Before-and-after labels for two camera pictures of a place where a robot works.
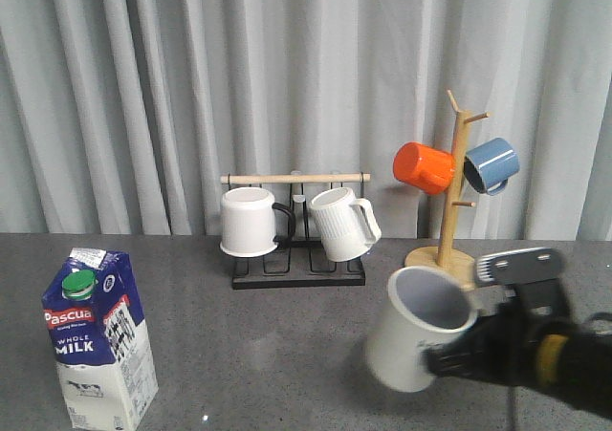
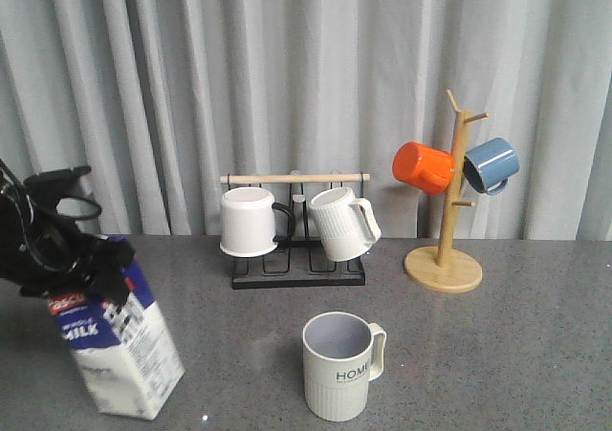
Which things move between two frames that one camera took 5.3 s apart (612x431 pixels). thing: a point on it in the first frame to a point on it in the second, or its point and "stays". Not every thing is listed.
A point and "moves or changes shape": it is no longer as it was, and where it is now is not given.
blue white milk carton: (100, 340) moves or changes shape
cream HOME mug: (426, 305) to (342, 354)
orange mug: (426, 167) stays
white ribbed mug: (347, 225) stays
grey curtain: (124, 96) stays
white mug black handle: (248, 222) stays
